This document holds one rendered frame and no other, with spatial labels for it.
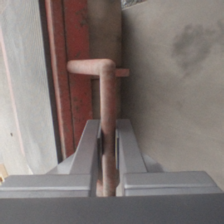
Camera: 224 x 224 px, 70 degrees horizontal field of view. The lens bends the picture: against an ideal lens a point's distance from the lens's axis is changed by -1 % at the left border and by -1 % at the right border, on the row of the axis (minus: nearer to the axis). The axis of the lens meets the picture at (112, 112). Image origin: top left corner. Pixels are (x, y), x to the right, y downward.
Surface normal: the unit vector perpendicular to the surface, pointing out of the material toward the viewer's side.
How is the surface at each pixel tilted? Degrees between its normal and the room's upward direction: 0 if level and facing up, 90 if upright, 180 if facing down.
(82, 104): 90
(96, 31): 65
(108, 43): 87
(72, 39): 90
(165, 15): 0
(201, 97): 0
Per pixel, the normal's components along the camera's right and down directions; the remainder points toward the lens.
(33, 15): -0.76, 0.20
